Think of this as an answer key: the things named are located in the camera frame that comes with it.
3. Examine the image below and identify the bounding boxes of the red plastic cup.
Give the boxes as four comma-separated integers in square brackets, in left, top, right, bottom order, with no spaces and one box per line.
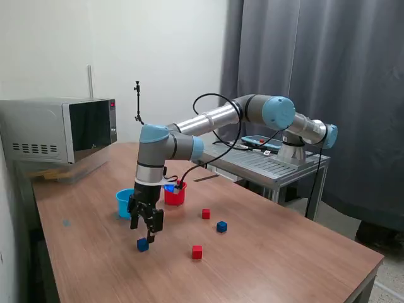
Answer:
[163,180,187,206]

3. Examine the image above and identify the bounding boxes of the silver microwave oven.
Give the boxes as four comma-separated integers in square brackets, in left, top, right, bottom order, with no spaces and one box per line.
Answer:
[0,97,118,165]

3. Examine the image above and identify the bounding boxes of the grey metal cart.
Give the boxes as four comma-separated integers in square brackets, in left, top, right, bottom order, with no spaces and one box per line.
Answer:
[191,138,331,222]

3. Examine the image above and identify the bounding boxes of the blue plastic cup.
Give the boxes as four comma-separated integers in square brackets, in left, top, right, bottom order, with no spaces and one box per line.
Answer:
[116,188,136,220]

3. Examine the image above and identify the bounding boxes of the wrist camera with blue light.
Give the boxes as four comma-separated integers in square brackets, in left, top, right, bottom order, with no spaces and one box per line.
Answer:
[162,182,183,194]

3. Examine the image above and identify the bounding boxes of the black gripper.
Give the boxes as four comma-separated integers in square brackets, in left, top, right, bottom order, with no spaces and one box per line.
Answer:
[128,181,165,244]

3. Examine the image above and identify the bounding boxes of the black camera cable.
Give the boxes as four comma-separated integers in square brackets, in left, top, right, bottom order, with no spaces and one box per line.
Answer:
[181,92,285,190]

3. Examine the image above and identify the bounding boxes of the grey curtain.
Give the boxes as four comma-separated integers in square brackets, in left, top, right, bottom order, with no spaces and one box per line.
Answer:
[217,0,404,228]

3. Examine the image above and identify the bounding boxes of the black cart cable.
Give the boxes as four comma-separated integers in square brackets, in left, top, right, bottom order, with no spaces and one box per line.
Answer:
[304,146,323,218]

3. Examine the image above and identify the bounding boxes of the wooden blocks under microwave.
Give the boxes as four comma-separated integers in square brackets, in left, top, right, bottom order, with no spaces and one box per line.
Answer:
[31,169,71,182]

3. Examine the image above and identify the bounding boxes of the dark shoe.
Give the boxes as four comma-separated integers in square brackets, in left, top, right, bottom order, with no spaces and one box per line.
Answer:
[355,220,404,253]

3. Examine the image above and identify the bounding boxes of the blue teach pendant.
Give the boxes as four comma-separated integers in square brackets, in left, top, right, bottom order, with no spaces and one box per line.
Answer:
[241,134,282,152]

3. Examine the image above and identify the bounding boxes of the pendant cable with silver plug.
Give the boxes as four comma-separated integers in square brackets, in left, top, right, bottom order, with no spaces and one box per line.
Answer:
[211,140,264,155]

